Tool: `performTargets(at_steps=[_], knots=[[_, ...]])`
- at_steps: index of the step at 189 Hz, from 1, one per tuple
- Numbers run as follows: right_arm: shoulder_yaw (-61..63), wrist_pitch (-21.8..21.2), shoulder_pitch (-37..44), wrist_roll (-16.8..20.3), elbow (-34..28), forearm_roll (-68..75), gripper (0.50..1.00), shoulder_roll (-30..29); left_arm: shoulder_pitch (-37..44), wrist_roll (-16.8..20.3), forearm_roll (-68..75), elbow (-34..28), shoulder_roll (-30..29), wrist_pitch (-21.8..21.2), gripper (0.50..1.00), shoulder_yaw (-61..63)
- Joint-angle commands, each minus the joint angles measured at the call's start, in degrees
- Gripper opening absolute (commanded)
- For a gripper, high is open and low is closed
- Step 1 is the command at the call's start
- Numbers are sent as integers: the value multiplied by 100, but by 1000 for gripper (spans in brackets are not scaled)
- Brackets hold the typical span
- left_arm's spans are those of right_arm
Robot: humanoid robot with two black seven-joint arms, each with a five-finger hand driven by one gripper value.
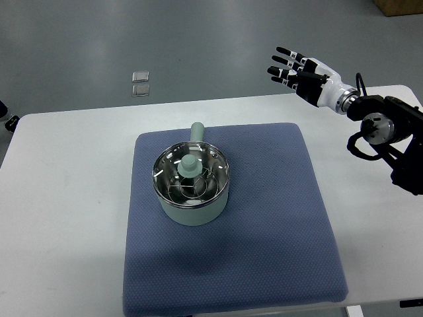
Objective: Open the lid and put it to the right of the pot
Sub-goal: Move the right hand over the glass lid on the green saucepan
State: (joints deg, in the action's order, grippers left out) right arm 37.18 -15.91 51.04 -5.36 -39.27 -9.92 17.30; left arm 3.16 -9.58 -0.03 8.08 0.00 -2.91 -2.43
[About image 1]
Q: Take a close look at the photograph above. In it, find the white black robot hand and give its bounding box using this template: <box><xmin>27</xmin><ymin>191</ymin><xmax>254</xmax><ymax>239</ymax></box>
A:
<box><xmin>268</xmin><ymin>46</ymin><xmax>360</xmax><ymax>115</ymax></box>

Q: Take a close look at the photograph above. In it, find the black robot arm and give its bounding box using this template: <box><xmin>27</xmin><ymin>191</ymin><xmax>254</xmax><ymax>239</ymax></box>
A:
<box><xmin>346</xmin><ymin>95</ymin><xmax>422</xmax><ymax>195</ymax></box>

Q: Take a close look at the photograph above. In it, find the upper metal floor plate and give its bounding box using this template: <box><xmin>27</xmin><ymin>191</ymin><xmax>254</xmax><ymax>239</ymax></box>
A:
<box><xmin>132</xmin><ymin>71</ymin><xmax>149</xmax><ymax>83</ymax></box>

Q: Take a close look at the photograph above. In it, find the blue fabric mat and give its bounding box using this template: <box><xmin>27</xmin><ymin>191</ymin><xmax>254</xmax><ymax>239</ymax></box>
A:
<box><xmin>123</xmin><ymin>123</ymin><xmax>348</xmax><ymax>316</ymax></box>

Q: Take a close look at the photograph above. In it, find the black white object at left edge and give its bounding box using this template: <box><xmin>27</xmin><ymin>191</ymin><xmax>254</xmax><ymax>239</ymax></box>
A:
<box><xmin>0</xmin><ymin>101</ymin><xmax>20</xmax><ymax>133</ymax></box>

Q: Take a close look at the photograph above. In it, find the black table bracket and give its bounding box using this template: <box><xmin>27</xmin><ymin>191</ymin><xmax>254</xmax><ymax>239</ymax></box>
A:
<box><xmin>400</xmin><ymin>299</ymin><xmax>423</xmax><ymax>308</ymax></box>

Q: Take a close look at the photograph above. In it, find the glass lid with green knob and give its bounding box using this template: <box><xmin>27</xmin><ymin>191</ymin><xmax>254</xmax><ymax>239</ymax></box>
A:
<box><xmin>152</xmin><ymin>141</ymin><xmax>230</xmax><ymax>209</ymax></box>

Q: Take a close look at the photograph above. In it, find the cardboard box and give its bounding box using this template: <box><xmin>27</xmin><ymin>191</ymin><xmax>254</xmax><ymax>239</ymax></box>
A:
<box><xmin>373</xmin><ymin>0</ymin><xmax>422</xmax><ymax>17</ymax></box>

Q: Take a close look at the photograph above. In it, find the green pot with handle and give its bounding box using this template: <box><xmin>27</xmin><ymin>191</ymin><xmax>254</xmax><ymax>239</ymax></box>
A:
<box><xmin>157</xmin><ymin>122</ymin><xmax>229</xmax><ymax>227</ymax></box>

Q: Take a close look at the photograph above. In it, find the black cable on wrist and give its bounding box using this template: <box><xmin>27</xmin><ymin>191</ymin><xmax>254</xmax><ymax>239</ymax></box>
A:
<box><xmin>355</xmin><ymin>72</ymin><xmax>369</xmax><ymax>97</ymax></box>

